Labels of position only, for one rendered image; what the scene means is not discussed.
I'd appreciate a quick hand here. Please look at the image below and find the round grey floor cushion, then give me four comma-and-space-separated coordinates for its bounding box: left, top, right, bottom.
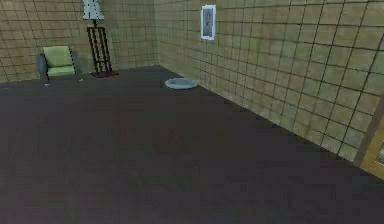
164, 77, 199, 90

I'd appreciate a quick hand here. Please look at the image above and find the white framed wall picture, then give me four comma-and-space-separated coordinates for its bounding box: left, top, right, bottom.
200, 4, 217, 41

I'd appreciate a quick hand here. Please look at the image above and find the green grey armchair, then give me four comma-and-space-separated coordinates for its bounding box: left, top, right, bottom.
35, 45, 84, 86

